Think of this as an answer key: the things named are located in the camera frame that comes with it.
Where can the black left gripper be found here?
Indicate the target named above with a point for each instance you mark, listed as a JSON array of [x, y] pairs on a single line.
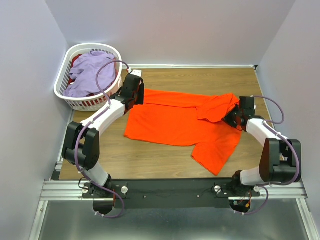
[[140, 100]]

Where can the aluminium frame rail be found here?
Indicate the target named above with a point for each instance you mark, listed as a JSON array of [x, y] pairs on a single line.
[[68, 190]]

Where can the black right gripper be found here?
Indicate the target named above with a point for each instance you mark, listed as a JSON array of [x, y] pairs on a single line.
[[228, 117]]

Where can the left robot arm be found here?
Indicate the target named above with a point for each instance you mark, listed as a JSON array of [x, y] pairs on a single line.
[[81, 145]]

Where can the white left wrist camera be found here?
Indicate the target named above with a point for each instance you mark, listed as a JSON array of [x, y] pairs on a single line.
[[135, 72]]

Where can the orange t-shirt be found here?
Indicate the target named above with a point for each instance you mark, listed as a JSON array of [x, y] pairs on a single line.
[[184, 119]]

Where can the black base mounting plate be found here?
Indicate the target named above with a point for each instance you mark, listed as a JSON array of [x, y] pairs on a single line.
[[170, 193]]

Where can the lavender t-shirt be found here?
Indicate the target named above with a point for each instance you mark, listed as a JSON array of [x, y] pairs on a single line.
[[82, 75]]

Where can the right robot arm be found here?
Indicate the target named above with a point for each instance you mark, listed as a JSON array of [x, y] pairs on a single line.
[[281, 159]]

